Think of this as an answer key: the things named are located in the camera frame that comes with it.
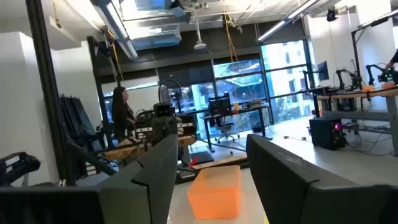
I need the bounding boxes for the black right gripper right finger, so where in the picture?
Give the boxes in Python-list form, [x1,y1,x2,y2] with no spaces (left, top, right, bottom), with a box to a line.
[246,133,398,224]

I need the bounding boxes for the long ceiling light fixture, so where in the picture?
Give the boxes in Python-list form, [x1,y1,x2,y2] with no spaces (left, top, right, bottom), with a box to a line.
[90,0,139,60]

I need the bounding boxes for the black computer tower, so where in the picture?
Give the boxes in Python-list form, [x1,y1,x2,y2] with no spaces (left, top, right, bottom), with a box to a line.
[309,117,346,151]

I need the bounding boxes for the person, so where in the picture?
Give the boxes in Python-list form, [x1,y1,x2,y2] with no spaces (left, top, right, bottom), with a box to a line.
[111,86,137,141]

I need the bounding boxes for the long ceiling light strip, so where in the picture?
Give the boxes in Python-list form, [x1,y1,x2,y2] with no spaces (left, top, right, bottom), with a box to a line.
[256,0,321,44]

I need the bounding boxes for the black office chair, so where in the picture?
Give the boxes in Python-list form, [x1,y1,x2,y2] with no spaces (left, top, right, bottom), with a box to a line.
[214,119,241,144]

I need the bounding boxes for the black desk monitor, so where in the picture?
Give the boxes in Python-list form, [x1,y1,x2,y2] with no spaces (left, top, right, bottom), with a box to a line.
[208,96,233,116]

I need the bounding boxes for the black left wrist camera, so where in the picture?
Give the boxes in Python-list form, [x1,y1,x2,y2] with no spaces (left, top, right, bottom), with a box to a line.
[154,102,172,118]

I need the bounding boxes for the wooden workbench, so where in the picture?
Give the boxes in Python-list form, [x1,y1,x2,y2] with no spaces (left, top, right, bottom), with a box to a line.
[316,88,398,156]

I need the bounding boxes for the black ceiling spotlight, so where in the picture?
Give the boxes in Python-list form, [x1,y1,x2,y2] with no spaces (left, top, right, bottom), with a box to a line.
[325,7,340,22]

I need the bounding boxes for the yellow hanging rope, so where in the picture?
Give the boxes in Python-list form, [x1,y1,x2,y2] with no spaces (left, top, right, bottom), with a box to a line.
[223,0,239,63]

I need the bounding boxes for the black folded panels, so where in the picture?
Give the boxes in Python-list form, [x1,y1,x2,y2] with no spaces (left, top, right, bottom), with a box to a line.
[58,95,98,147]

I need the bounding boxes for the black background rig frame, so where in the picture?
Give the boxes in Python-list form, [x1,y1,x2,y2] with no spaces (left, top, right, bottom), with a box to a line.
[350,9,398,80]

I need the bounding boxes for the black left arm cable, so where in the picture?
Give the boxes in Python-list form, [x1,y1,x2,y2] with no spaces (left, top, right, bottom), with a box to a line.
[157,79,183,105]

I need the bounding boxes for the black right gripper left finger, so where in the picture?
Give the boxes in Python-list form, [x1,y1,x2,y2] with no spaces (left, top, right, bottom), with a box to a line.
[0,134,179,224]

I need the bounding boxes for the white pendant fixture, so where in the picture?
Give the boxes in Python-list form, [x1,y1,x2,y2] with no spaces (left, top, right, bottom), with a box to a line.
[193,12,208,50]

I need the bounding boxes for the person's forearm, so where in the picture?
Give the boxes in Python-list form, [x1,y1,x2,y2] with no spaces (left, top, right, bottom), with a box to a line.
[384,49,398,72]

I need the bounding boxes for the black mounted monitor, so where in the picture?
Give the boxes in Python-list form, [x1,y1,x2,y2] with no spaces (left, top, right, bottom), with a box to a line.
[316,60,330,82]

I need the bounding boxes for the black floor mat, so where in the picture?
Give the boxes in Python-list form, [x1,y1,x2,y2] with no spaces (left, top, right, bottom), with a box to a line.
[188,151,215,166]

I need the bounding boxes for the black device with white label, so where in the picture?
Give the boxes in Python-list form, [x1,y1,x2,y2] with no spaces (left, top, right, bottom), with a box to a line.
[0,151,41,187]

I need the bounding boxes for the black office desk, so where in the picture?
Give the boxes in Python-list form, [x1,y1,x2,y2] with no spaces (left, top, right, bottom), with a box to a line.
[200,105,273,153]

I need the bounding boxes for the translucent orange plastic bin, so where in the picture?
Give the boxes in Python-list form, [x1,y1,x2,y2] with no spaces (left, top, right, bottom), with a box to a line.
[187,165,243,220]

